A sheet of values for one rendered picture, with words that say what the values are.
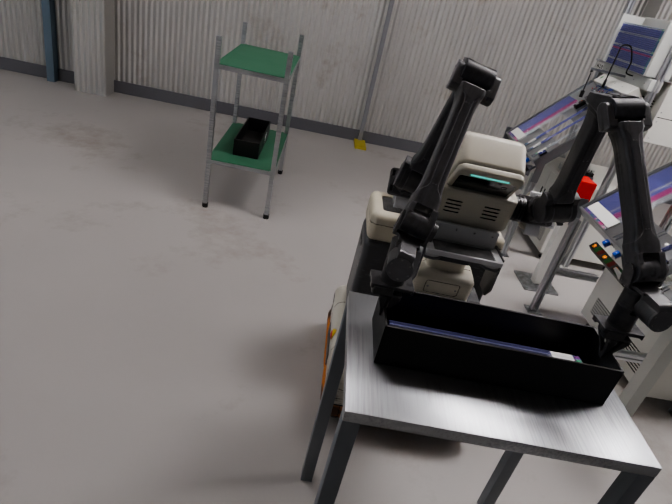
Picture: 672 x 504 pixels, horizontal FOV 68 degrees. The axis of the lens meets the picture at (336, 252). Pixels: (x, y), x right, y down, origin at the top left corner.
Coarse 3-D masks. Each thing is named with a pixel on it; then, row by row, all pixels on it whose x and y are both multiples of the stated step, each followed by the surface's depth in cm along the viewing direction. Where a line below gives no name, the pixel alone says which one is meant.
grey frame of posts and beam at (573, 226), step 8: (664, 216) 283; (576, 224) 283; (664, 224) 282; (568, 232) 286; (568, 240) 288; (560, 248) 291; (560, 256) 294; (552, 264) 296; (552, 272) 299; (544, 280) 302; (544, 288) 305; (536, 296) 308; (536, 304) 311; (616, 352) 232
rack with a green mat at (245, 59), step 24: (216, 48) 292; (240, 48) 354; (264, 48) 375; (216, 72) 299; (240, 72) 299; (264, 72) 301; (288, 72) 298; (216, 96) 306; (288, 120) 399; (264, 144) 372; (240, 168) 328; (264, 168) 331; (264, 216) 344
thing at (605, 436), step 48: (336, 384) 155; (384, 384) 113; (432, 384) 116; (480, 384) 120; (336, 432) 110; (432, 432) 106; (480, 432) 106; (528, 432) 109; (576, 432) 112; (624, 432) 116; (336, 480) 114; (624, 480) 113
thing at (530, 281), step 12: (588, 180) 306; (588, 192) 305; (564, 228) 321; (552, 240) 327; (552, 252) 330; (540, 264) 337; (528, 276) 350; (540, 276) 339; (528, 288) 335; (552, 288) 342
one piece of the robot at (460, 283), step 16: (448, 192) 157; (464, 192) 157; (480, 192) 158; (448, 208) 161; (464, 208) 160; (480, 208) 160; (496, 208) 159; (512, 208) 159; (464, 224) 164; (480, 224) 163; (496, 224) 163; (432, 272) 174; (448, 272) 176; (464, 272) 177; (416, 288) 177; (432, 288) 176; (448, 288) 176; (464, 288) 175
